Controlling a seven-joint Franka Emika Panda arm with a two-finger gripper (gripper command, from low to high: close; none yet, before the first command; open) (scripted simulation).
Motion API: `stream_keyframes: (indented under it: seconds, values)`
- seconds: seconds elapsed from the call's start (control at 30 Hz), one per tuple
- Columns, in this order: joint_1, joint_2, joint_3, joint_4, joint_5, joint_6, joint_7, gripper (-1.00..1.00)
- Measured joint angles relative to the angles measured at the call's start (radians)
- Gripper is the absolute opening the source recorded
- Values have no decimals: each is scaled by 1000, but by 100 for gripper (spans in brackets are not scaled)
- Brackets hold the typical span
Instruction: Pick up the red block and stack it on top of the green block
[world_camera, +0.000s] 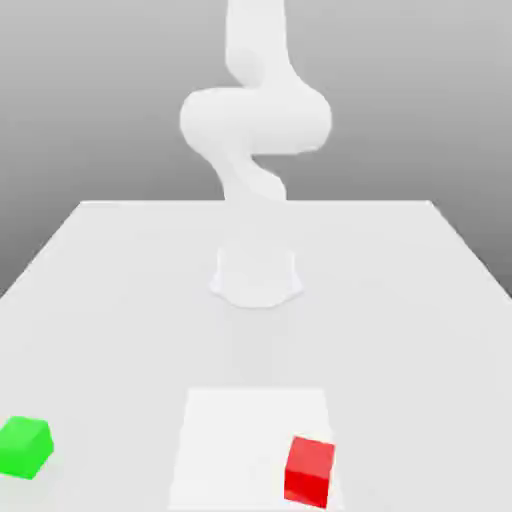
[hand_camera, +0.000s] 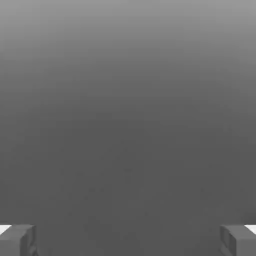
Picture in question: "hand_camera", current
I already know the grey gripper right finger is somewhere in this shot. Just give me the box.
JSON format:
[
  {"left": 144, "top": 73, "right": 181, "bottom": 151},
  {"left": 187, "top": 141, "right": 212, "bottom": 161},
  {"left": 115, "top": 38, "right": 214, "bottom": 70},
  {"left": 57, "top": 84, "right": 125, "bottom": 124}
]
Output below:
[{"left": 219, "top": 224, "right": 256, "bottom": 256}]

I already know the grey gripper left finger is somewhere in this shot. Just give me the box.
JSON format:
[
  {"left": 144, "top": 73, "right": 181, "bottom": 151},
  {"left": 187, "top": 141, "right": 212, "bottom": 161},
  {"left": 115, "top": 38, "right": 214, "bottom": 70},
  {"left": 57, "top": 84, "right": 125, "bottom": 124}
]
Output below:
[{"left": 0, "top": 224, "right": 38, "bottom": 256}]

